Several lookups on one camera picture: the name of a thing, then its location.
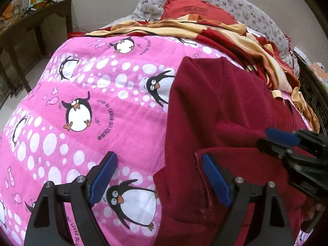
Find dark red fleece garment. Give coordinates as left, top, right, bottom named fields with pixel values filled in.
left=153, top=57, right=306, bottom=245

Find right hand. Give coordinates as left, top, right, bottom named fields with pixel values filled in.
left=304, top=202, right=326, bottom=221

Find dark carved wooden cabinet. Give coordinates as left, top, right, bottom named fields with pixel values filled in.
left=294, top=52, right=327, bottom=135

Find red and yellow blanket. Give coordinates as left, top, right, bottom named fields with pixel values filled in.
left=85, top=15, right=320, bottom=134

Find pink penguin quilt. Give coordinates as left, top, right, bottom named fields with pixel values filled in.
left=1, top=36, right=246, bottom=245

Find red heart cushion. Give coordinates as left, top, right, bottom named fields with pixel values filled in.
left=161, top=0, right=237, bottom=25

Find black eyeglasses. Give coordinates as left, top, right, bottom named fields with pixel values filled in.
left=133, top=16, right=157, bottom=22

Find floral padded headboard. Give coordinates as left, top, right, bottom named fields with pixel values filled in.
left=100, top=0, right=300, bottom=79

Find dark wooden desk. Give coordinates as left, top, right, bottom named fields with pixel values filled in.
left=1, top=0, right=73, bottom=106

